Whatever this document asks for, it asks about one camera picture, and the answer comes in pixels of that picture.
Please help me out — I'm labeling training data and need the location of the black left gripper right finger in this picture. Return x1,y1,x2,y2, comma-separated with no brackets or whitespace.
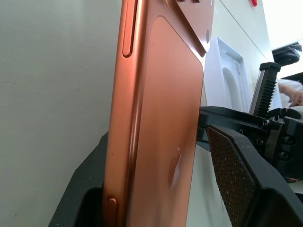
205,125,303,227

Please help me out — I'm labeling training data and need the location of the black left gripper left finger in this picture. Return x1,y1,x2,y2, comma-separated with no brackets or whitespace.
48,131,108,227

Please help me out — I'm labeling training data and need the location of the finger of the ribbed black right gripper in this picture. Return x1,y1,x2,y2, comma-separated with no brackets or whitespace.
257,62,282,118

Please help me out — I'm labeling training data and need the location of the rose gold smartphone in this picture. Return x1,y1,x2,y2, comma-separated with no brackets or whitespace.
102,0,215,227

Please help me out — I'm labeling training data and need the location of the bystander's bare hand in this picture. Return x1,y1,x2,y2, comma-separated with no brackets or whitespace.
286,87,303,107

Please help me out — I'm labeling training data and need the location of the blurred dark background object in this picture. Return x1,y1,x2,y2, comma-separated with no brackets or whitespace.
271,43,303,64

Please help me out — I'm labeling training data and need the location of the white plastic tray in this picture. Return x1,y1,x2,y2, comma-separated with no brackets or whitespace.
203,36,245,112

